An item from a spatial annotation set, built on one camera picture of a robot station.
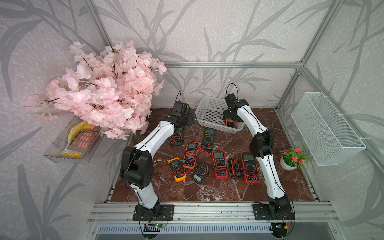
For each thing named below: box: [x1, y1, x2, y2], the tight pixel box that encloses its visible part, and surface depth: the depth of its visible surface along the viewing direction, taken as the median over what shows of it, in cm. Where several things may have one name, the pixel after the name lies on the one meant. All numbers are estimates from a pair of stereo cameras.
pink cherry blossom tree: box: [24, 41, 167, 140], surface depth 58 cm
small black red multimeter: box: [229, 157, 242, 178], surface depth 87 cm
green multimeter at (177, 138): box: [168, 127, 185, 146], surface depth 101 cm
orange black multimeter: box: [225, 119, 238, 129], surface depth 107 cm
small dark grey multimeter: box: [192, 163, 210, 184], surface depth 85 cm
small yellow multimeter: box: [168, 157, 187, 182], surface depth 86 cm
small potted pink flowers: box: [279, 145, 309, 171], surface depth 82 cm
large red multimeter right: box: [241, 153, 261, 184], surface depth 86 cm
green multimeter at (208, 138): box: [202, 127, 217, 150], surface depth 101 cm
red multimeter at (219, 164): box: [212, 150, 229, 179], surface depth 87 cm
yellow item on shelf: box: [67, 121, 91, 142], surface depth 64 cm
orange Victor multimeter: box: [182, 141, 200, 169], surface depth 91 cm
